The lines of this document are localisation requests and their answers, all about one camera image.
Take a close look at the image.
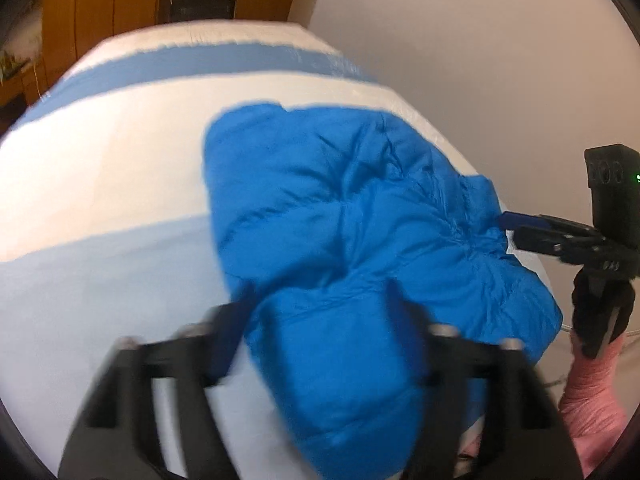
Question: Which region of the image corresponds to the person's right hand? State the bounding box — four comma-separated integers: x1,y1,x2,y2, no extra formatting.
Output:
571,264,637,360

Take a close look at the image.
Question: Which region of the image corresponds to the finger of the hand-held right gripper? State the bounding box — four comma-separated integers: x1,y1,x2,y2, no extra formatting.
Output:
499,211,557,232
511,226,568,258

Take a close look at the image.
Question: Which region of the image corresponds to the blue padded jacket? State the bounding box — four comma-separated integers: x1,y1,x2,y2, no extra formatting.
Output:
201,102,564,480

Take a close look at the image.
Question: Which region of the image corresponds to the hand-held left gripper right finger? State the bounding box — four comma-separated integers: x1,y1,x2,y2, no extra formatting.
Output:
384,280,584,480

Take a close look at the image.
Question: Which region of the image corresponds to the blue and white bed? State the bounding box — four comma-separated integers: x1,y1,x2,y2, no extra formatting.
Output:
0,20,557,480

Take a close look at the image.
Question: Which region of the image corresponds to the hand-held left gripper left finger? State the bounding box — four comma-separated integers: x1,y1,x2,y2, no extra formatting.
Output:
56,285,262,480

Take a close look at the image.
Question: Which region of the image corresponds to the wooden desk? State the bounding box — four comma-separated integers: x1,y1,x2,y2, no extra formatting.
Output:
0,52,43,128

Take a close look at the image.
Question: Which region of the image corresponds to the wooden wardrobe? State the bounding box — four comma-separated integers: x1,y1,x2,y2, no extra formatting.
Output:
39,0,307,63

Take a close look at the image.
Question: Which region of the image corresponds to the black monitor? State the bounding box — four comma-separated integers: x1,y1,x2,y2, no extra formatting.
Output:
169,0,237,24

